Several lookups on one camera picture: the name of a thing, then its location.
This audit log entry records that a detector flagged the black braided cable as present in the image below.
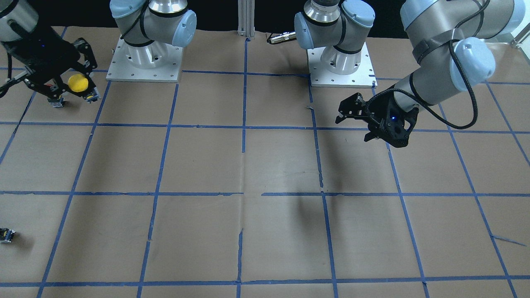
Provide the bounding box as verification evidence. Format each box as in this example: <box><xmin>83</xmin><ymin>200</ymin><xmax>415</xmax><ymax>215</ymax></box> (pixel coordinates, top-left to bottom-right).
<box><xmin>364</xmin><ymin>0</ymin><xmax>491</xmax><ymax>131</ymax></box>

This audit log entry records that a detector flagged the aluminium frame post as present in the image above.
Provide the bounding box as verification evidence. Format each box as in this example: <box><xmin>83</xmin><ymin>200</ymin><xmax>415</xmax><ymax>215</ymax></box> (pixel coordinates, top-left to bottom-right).
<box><xmin>237</xmin><ymin>0</ymin><xmax>255</xmax><ymax>39</ymax></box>

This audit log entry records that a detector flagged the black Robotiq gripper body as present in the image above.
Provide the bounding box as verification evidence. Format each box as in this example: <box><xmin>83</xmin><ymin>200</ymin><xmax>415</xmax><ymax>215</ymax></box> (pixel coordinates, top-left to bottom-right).
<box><xmin>8</xmin><ymin>35</ymin><xmax>81</xmax><ymax>87</ymax></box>

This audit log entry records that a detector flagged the yellow push button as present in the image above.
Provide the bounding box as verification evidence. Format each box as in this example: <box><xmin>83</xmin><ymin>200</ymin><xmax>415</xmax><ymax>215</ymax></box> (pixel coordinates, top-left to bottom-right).
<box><xmin>47</xmin><ymin>74</ymin><xmax>101</xmax><ymax>108</ymax></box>

